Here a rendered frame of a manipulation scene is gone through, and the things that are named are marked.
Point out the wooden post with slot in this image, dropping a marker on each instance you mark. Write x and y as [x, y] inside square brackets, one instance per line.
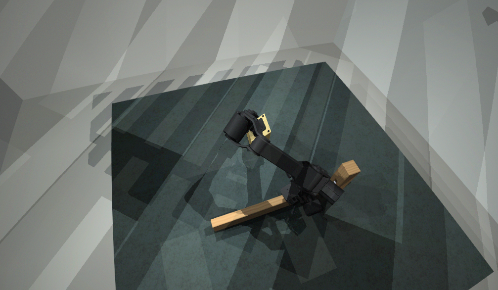
[345, 173]

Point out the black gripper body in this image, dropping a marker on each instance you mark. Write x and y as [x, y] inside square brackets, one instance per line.
[312, 206]

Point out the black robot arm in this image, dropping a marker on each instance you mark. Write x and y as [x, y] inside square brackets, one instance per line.
[306, 177]

